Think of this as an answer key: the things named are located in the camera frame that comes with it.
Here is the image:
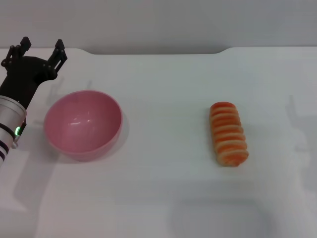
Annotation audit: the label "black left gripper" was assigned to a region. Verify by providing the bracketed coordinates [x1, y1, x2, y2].
[0, 36, 68, 109]

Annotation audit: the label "pink plastic bowl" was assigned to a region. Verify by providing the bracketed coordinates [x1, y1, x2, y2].
[44, 90, 123, 162]

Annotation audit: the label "orange striped bread loaf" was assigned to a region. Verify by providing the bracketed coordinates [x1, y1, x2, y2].
[210, 101, 249, 167]

